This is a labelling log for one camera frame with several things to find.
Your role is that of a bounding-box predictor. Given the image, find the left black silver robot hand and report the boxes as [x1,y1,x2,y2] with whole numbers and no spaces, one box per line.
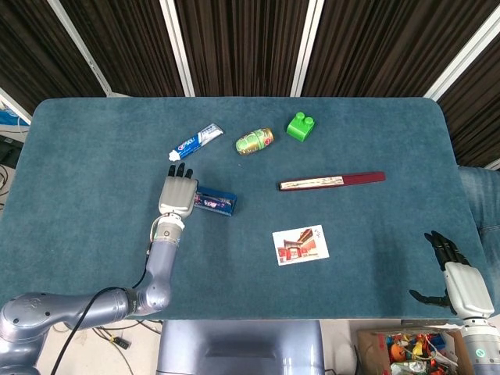
[157,162,200,219]

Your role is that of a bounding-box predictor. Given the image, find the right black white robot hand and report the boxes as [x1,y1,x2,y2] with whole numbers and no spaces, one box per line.
[409,230,495,319]

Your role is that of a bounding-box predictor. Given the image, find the blue glasses case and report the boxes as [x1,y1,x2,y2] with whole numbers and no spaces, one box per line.
[193,186,238,217]

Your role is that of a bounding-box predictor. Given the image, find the cardboard box of toys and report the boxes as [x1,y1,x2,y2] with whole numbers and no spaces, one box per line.
[357,327,472,375]

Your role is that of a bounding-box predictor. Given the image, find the dark red folding fan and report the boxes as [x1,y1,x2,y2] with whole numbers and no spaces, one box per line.
[278,171,387,192]

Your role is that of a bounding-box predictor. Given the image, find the black rectangular electronic device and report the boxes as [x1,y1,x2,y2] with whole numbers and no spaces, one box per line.
[0,134,25,170]

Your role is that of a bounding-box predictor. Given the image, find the blue white toothpaste tube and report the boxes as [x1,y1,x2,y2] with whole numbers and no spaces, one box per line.
[168,123,225,163]

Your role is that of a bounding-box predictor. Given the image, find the teal table cloth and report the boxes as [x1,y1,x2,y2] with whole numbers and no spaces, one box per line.
[0,96,489,322]

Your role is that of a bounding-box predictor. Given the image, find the green gold nesting doll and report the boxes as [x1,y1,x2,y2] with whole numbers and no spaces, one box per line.
[235,127,275,156]

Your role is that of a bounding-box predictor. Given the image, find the red gate photo postcard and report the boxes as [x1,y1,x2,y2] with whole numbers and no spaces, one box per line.
[272,224,330,266]

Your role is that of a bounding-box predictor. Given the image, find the white round object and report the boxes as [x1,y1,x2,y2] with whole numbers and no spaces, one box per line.
[338,342,359,374]

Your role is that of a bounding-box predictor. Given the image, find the green toy building block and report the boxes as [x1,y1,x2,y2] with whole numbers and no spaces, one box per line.
[286,112,316,144]

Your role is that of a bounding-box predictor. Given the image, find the small black floor connector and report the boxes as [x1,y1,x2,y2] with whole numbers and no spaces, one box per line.
[109,334,132,351]

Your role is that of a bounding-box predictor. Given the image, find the dark brown pleated curtain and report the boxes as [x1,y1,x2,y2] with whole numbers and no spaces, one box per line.
[437,42,500,169]
[301,0,500,98]
[173,0,310,98]
[0,0,107,116]
[58,0,185,98]

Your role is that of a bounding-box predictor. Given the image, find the blue-grey robot torso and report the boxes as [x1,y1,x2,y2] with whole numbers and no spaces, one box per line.
[155,320,326,375]

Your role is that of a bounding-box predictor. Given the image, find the blue printed bag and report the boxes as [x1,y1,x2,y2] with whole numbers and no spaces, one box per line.
[0,109,30,127]

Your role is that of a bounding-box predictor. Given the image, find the black floor cable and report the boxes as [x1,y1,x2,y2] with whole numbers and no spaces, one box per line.
[91,319,163,375]

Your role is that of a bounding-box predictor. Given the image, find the white partition post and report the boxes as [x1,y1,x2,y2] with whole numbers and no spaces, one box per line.
[290,0,326,98]
[46,0,115,98]
[423,5,500,99]
[159,0,196,98]
[0,87,33,125]

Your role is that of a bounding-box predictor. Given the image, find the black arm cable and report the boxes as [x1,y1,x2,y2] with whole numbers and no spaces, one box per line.
[50,253,154,375]

